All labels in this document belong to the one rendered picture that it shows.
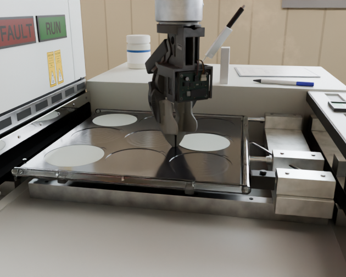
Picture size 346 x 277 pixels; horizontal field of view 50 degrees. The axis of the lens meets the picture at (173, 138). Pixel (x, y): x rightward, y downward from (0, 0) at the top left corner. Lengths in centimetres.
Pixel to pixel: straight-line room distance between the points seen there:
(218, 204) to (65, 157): 27
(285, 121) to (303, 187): 32
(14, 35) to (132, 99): 35
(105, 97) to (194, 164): 42
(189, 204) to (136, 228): 10
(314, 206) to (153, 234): 24
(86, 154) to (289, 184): 34
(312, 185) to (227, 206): 14
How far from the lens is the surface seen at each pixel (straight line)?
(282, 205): 57
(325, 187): 58
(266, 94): 90
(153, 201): 63
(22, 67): 72
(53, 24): 82
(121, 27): 267
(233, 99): 90
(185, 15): 59
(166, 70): 59
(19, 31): 71
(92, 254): 55
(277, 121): 87
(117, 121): 84
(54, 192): 69
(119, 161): 62
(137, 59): 112
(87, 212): 64
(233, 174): 58
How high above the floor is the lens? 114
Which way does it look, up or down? 19 degrees down
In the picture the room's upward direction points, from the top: straight up
